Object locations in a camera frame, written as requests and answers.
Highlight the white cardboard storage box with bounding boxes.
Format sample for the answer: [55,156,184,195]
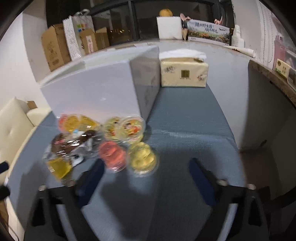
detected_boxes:
[40,45,160,123]

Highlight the white dotted paper bag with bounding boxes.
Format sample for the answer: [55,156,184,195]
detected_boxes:
[62,9,94,61]

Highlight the green white small box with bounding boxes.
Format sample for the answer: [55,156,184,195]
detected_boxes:
[273,59,295,80]

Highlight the amber jelly cup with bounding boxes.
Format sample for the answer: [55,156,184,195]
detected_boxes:
[78,115,101,132]

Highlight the blue grey table mat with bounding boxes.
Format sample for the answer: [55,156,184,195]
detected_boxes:
[8,87,245,240]

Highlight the yellow pomelo fruit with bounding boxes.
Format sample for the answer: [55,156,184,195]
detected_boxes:
[159,9,173,17]

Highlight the cartoon lid jelly cup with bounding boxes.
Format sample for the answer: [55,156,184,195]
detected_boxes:
[117,116,146,144]

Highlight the brown meat snack packet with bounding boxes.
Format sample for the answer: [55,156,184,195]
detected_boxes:
[42,130,104,167]

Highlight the landscape printed long box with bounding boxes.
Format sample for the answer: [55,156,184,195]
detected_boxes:
[187,20,230,45]

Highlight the white plastic bottle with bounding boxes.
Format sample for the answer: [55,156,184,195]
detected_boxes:
[231,25,244,48]

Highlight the white silver snack packet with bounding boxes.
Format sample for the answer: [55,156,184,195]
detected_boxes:
[46,154,84,180]

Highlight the cream leather sofa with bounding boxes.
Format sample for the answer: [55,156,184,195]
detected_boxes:
[0,98,51,184]

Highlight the rolled white paper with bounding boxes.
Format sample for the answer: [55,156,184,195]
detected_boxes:
[224,46,256,58]

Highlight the orange yellow jelly cup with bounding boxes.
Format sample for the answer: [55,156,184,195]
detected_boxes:
[62,114,80,133]

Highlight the small red jelly cup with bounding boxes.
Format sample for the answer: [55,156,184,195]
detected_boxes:
[57,114,68,133]

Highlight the pale yellow jelly cup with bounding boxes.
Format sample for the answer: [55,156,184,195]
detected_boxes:
[103,116,121,143]

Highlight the white foam box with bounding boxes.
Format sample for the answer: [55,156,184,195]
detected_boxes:
[157,16,183,40]

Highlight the open small cardboard box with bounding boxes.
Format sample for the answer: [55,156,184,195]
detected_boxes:
[80,27,110,55]

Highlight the yellow tissue paper pack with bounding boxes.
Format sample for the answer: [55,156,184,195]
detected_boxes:
[159,49,209,87]

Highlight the wooden side shelf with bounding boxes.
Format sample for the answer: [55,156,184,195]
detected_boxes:
[248,60,296,109]

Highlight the tall brown cardboard box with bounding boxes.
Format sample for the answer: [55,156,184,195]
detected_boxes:
[41,24,71,72]

